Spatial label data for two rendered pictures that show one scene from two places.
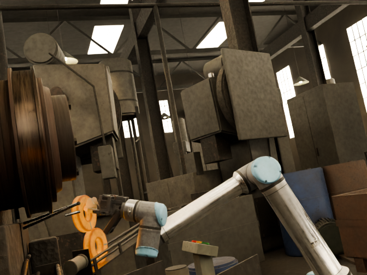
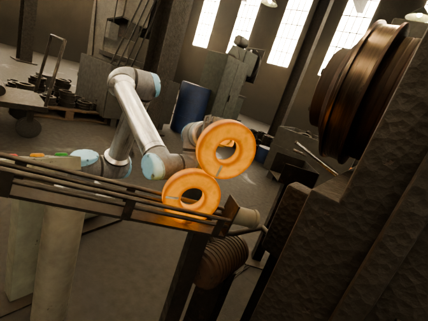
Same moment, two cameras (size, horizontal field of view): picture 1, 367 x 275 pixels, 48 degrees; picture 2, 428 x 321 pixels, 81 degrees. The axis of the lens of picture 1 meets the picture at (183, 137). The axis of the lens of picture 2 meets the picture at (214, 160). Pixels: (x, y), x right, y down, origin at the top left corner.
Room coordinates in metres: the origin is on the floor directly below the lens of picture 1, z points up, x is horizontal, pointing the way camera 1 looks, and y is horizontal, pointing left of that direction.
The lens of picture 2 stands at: (2.18, 0.97, 1.01)
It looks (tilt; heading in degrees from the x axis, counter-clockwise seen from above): 16 degrees down; 233
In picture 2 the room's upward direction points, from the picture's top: 18 degrees clockwise
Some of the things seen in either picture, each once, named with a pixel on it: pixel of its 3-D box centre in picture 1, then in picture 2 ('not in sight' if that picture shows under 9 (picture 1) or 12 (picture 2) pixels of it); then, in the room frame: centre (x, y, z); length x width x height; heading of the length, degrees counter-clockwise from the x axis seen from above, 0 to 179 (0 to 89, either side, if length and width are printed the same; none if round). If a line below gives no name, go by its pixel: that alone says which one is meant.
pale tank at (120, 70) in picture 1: (127, 147); not in sight; (10.28, 1.44, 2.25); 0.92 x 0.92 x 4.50
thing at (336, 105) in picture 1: (332, 156); not in sight; (6.03, -2.10, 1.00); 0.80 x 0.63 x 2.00; 25
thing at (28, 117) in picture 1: (32, 142); (360, 97); (1.28, 0.48, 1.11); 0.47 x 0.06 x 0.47; 20
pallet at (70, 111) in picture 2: not in sight; (60, 95); (1.96, -3.04, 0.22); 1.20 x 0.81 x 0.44; 15
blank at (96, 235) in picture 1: (95, 246); (191, 196); (1.82, 0.46, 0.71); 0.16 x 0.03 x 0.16; 164
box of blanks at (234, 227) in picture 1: (192, 243); not in sight; (4.02, 0.10, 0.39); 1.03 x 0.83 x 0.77; 125
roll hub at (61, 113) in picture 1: (64, 138); (332, 90); (1.31, 0.38, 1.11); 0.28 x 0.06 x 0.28; 20
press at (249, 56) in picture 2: not in sight; (236, 79); (-3.26, -6.40, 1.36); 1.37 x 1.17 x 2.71; 100
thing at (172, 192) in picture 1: (187, 215); not in sight; (5.76, 0.14, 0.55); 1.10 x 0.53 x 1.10; 40
